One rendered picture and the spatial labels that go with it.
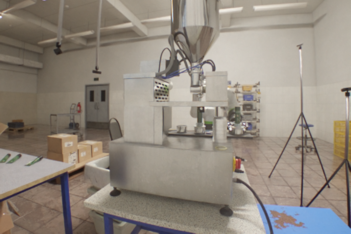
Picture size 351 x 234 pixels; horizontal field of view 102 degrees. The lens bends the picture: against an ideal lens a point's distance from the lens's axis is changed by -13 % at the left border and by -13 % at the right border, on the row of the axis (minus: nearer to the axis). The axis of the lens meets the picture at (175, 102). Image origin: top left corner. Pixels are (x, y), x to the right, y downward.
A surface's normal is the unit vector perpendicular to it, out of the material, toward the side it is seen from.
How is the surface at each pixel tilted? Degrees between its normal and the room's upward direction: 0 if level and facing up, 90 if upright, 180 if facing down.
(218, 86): 90
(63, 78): 90
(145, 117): 90
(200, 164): 90
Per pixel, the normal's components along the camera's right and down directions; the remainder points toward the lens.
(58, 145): -0.33, 0.00
